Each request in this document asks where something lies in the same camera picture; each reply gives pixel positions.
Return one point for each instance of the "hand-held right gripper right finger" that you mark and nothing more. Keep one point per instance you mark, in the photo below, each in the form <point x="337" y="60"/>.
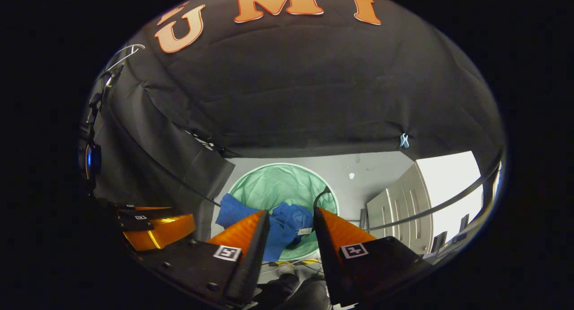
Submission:
<point x="329" y="260"/>

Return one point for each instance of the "green laundry hamper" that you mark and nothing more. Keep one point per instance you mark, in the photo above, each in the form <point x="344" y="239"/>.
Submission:
<point x="278" y="184"/>

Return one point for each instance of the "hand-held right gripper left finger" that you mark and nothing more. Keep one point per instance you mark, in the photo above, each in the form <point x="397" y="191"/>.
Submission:
<point x="249" y="260"/>

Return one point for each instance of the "person's leg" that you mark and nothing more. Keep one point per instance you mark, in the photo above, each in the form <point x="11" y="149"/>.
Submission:
<point x="309" y="296"/>

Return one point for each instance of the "black backdrop cloth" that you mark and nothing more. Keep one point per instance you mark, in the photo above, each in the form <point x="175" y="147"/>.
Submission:
<point x="314" y="99"/>

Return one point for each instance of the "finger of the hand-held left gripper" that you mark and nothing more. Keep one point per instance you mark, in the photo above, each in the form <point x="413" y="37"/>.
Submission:
<point x="161" y="233"/>
<point x="152" y="208"/>

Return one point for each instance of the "person's shoe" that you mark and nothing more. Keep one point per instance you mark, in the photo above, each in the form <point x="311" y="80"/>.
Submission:
<point x="285" y="269"/>

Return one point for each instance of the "black metal clothes rack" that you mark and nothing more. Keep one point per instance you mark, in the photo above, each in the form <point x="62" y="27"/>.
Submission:
<point x="448" y="201"/>

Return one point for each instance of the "light blue ribbon tie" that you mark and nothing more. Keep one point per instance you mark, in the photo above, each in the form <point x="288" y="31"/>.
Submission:
<point x="404" y="140"/>

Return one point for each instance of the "white cabinet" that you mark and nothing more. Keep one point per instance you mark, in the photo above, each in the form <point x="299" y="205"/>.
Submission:
<point x="399" y="211"/>

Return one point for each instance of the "white plastic clothes hanger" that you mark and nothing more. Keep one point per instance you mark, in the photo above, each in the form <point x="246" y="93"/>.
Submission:
<point x="130" y="50"/>

